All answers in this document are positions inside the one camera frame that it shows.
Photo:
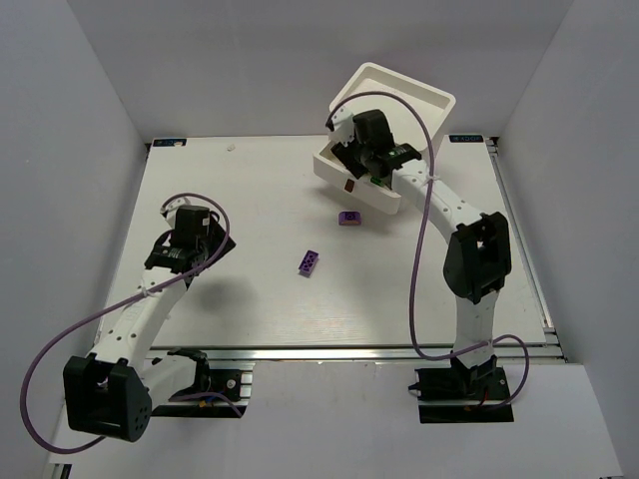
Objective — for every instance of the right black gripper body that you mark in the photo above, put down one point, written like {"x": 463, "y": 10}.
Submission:
{"x": 346, "y": 157}

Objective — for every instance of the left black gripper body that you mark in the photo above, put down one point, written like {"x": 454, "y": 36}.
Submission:
{"x": 220, "y": 239}

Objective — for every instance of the white three-drawer storage box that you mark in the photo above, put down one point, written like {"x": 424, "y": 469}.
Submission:
{"x": 416, "y": 113}

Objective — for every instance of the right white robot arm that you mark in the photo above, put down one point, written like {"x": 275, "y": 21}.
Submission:
{"x": 478, "y": 257}

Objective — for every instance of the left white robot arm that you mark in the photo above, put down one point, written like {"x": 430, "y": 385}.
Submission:
{"x": 113, "y": 390}

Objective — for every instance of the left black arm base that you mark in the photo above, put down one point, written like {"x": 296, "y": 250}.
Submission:
{"x": 184, "y": 384}

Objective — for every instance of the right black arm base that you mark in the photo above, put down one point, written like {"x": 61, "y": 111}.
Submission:
{"x": 442, "y": 398}

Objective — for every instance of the purple sloped lego brick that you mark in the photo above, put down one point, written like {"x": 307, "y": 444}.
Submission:
{"x": 349, "y": 218}

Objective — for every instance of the blue label sticker right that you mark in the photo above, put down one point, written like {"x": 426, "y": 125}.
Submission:
{"x": 463, "y": 139}

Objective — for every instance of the blue label sticker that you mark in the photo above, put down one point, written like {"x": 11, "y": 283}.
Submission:
{"x": 463, "y": 139}
{"x": 168, "y": 143}

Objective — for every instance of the purple long lego brick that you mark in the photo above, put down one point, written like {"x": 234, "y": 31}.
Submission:
{"x": 308, "y": 263}

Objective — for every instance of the blue label sticker left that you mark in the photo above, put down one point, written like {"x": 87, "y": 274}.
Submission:
{"x": 168, "y": 143}

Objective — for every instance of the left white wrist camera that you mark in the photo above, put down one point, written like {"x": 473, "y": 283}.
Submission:
{"x": 169, "y": 211}

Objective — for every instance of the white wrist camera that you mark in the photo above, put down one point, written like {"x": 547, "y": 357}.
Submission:
{"x": 340, "y": 127}
{"x": 169, "y": 211}

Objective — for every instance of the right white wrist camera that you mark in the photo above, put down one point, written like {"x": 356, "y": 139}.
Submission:
{"x": 340, "y": 127}

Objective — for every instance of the aluminium rail front edge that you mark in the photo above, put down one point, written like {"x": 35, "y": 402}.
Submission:
{"x": 537, "y": 354}

